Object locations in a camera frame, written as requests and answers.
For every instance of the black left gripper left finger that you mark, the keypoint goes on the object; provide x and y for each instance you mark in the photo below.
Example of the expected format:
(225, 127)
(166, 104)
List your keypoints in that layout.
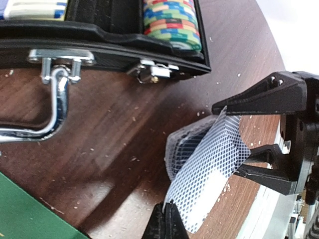
(155, 228)

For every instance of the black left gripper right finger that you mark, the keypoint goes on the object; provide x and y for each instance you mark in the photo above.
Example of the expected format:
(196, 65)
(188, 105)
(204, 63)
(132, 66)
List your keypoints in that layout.
(174, 227)

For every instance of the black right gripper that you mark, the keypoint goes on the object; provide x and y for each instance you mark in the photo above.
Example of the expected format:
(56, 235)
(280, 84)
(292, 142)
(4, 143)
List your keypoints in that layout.
(295, 94)

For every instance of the black poker chip case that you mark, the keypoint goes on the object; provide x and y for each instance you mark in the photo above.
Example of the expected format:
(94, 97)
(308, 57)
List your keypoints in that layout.
(98, 34)

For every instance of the green round poker mat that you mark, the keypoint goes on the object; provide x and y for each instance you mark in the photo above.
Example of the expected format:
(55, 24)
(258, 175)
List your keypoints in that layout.
(23, 217)

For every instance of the poker chip row right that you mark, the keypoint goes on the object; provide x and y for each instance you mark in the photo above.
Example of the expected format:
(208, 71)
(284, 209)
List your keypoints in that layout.
(174, 21)

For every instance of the blue boxed card deck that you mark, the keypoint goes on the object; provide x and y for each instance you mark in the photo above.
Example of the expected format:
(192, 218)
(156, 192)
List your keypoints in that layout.
(33, 9)

